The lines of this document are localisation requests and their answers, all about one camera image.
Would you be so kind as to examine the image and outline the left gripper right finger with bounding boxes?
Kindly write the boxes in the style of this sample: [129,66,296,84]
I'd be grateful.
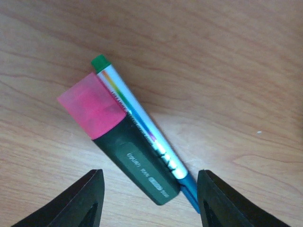
[197,170,288,227]

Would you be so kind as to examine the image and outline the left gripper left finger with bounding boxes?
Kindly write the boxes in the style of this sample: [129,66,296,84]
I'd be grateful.
[13,169,105,227]

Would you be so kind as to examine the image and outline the pink cap black highlighter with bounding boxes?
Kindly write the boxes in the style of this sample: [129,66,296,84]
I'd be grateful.
[57,73,180,205]

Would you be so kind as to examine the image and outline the blue cap pen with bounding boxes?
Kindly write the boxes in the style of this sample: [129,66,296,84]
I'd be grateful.
[91,55,200,213]

